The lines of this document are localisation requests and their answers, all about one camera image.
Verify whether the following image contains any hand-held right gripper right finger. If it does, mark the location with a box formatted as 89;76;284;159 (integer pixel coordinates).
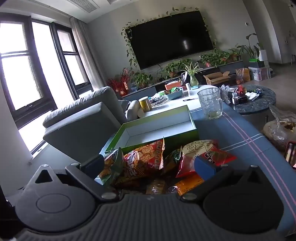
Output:
179;155;274;202

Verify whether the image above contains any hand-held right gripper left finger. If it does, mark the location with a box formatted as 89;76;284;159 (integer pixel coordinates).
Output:
23;154;119;202

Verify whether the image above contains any green-edged cracker snack packet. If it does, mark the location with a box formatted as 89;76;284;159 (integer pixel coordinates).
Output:
99;147;125;187

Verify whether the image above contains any beige and red snack packet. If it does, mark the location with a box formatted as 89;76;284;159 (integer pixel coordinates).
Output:
176;140;238;178

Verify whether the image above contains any orange snack packet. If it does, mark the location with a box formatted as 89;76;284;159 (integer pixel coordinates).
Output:
174;173;206;197

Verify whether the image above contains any yellow green snack packet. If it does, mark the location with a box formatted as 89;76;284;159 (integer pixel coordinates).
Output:
161;146;183;175

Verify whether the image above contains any beige brown snack packet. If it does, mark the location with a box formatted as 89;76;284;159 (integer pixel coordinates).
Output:
145;179;166;195

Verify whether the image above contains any red white-lettered snack packet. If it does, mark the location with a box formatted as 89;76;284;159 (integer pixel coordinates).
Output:
120;137;165;186

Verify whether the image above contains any green cardboard box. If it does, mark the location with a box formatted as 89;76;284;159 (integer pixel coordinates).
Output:
105;105;200;154

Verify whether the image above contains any grey sofa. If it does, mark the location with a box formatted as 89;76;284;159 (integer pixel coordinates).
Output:
42;86;139;164

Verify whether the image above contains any clear glass mug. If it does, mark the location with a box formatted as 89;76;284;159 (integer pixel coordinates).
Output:
197;87;224;120

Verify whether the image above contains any white oval coffee table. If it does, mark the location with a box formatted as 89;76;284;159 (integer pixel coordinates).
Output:
137;85;223;121

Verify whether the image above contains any clear plastic bag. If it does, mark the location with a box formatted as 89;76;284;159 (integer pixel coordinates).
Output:
220;85;231;104

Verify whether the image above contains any light blue tray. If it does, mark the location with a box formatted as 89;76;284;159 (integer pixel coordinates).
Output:
165;89;183;100

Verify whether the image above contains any large filled plastic bag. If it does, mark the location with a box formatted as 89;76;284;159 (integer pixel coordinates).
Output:
262;104;296;152

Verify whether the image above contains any glass dish of sweets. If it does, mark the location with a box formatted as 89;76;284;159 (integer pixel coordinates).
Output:
149;95;169;107

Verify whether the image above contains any yellow can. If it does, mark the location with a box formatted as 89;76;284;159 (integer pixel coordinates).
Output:
138;96;152;113

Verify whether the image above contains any dark round marble table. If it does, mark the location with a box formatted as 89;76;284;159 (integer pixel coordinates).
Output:
225;84;277;130

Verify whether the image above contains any red flower decoration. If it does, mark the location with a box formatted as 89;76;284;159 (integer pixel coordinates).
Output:
107;68;134;97

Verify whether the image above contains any crumpled white tissue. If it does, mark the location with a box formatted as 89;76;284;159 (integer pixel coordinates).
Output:
245;91;260;101

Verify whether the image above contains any dark phone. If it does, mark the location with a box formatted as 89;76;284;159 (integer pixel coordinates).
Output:
284;141;296;168

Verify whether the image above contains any spider plant in glass vase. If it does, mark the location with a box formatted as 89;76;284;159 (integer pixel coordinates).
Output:
181;61;201;87

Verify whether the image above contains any orange box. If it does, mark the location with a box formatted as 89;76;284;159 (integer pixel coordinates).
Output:
165;81;183;91

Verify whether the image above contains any open cardboard box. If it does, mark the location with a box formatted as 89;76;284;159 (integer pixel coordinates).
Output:
203;71;231;86

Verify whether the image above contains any green potted plant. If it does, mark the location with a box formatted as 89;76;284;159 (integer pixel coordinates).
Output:
229;45;243;61
163;61;184;78
133;71;153;89
198;51;222;68
220;50;232;62

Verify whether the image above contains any yellow shopping bag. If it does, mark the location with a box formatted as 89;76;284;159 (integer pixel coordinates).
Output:
235;68;251;84

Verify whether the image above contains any low grey television cabinet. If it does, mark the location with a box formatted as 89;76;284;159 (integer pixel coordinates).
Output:
117;59;245;102

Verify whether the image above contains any clear storage box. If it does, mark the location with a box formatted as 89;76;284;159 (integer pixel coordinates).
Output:
248;65;271;81

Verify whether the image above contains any beige curtain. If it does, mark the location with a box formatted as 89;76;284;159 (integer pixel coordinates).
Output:
69;17;102;90

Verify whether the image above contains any dark framed window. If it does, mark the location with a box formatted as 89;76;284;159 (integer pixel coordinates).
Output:
0;14;94;130

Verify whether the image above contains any black box green lid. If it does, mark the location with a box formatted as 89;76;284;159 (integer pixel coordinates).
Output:
248;58;266;68

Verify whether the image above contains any tall plant in white pot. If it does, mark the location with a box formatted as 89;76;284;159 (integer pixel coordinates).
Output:
237;33;269;62

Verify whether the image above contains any green ivy vine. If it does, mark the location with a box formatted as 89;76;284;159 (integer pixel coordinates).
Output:
121;6;218;67

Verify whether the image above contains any ceiling air vent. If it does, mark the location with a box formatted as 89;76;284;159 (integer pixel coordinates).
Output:
66;0;98;12

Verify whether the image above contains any black wall television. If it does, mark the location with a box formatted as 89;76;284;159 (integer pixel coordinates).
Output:
126;10;214;70

